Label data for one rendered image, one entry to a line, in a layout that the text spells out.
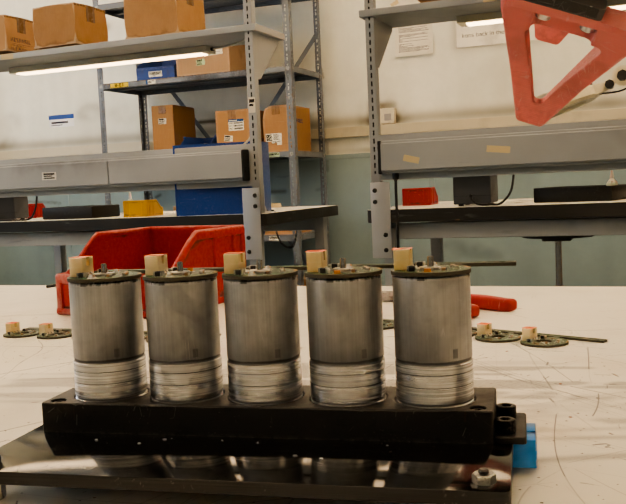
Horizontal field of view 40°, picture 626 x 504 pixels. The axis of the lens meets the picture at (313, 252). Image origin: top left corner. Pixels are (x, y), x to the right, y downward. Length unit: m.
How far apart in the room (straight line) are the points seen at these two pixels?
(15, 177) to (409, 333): 3.09
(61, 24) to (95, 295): 3.01
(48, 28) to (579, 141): 1.89
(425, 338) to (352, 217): 4.66
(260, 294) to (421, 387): 0.06
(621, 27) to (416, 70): 4.43
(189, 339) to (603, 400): 0.17
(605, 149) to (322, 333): 2.28
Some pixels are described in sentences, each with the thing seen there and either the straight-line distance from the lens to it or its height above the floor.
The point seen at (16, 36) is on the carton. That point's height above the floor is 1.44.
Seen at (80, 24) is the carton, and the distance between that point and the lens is 3.27.
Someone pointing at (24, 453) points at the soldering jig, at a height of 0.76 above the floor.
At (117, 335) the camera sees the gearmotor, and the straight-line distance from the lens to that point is 0.30.
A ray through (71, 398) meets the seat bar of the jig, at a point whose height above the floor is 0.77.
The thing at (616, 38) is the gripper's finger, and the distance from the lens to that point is 0.43.
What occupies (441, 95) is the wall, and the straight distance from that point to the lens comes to 4.80.
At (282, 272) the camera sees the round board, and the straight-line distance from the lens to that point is 0.28.
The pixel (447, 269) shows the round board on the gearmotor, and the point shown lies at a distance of 0.27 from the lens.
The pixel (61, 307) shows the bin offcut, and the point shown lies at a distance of 0.67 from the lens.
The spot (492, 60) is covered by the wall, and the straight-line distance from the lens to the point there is 4.76.
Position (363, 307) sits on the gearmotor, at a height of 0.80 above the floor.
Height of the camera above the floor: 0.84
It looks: 5 degrees down
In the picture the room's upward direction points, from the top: 3 degrees counter-clockwise
